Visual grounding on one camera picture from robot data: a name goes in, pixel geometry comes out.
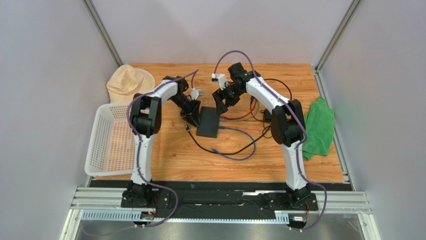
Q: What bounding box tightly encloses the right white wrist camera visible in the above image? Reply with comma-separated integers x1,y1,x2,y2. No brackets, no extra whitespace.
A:
211,73,229,90

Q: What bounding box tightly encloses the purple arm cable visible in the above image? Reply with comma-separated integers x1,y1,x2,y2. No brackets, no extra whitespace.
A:
212,50,328,233
126,69,200,229

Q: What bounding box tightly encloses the aluminium front rail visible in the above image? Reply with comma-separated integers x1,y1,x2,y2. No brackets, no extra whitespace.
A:
60,187,380,240

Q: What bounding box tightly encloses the white plastic basket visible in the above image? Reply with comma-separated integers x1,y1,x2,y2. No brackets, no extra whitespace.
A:
84,102,135,177

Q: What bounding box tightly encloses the beige bucket hat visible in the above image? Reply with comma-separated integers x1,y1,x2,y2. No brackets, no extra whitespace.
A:
106,64,156,103

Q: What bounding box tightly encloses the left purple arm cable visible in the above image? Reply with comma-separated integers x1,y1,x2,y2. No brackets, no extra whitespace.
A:
126,69,200,229

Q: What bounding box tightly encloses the black power cable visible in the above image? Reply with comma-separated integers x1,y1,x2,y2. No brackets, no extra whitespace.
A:
184,123,272,156

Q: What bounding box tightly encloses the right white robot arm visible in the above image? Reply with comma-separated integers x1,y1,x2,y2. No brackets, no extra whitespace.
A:
211,62,311,209

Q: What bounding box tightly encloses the black network switch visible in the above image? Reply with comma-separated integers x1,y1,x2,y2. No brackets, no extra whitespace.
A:
196,106,220,139

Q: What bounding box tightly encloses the black power adapter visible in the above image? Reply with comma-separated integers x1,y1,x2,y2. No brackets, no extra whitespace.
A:
263,109,272,123

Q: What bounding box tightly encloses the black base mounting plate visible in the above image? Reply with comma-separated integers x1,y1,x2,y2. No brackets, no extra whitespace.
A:
89,180,352,222

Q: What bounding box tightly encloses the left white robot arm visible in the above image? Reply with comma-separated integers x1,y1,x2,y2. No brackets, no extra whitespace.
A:
122,76,201,207

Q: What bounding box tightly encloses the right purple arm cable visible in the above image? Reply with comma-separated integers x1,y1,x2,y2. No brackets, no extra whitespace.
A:
212,50,328,233

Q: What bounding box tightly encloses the grey ethernet cable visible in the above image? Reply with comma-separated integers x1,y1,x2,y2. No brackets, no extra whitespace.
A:
220,99,262,123

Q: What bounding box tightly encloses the green cloth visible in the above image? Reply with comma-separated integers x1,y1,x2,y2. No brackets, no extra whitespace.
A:
302,96,336,161

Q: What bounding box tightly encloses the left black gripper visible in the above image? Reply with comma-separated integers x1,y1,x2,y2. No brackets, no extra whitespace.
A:
169,94,201,128

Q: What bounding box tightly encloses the blue ethernet cable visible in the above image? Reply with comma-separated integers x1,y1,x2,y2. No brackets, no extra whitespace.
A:
211,125,258,161

